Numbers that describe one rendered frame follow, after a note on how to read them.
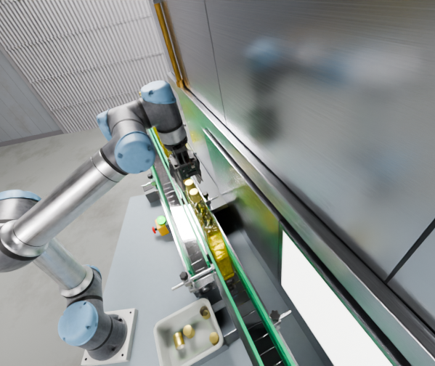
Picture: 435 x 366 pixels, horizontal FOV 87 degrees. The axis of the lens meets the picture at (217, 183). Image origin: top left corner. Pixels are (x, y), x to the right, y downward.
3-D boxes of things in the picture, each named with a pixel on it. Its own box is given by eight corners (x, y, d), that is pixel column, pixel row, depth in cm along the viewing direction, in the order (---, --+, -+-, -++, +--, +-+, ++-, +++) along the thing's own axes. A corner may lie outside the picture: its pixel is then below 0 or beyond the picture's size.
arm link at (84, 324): (78, 358, 78) (51, 350, 68) (78, 318, 87) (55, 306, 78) (113, 339, 80) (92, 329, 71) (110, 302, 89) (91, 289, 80)
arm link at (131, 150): (-65, 294, 43) (131, 125, 40) (-43, 247, 51) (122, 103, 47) (6, 302, 51) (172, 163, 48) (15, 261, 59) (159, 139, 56)
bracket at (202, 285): (218, 287, 92) (215, 281, 87) (197, 299, 90) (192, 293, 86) (215, 279, 95) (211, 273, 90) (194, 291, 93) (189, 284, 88)
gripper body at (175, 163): (179, 184, 69) (166, 152, 61) (172, 168, 75) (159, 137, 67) (202, 173, 71) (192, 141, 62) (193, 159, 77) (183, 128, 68)
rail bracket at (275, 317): (293, 324, 74) (295, 311, 64) (275, 335, 72) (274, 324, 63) (285, 312, 76) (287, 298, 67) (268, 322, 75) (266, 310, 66)
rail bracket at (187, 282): (219, 278, 88) (213, 263, 79) (179, 300, 85) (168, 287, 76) (216, 271, 90) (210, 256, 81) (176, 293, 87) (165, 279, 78)
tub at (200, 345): (229, 348, 82) (225, 343, 76) (171, 383, 79) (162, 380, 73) (210, 302, 95) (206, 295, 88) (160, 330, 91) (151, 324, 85)
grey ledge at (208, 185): (230, 214, 120) (227, 200, 113) (215, 221, 119) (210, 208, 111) (179, 133, 187) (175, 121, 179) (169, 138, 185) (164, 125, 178)
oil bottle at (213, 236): (229, 255, 94) (219, 226, 79) (216, 263, 93) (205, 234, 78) (223, 245, 98) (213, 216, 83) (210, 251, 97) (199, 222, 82)
